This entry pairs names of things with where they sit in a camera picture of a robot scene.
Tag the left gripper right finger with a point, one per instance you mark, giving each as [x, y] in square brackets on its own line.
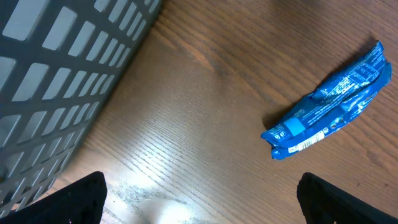
[323, 202]

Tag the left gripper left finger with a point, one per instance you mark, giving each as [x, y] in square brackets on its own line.
[80, 202]

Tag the blue snack wrapper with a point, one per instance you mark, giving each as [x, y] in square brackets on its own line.
[338, 100]

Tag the grey plastic mesh basket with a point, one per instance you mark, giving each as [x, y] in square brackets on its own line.
[60, 59]

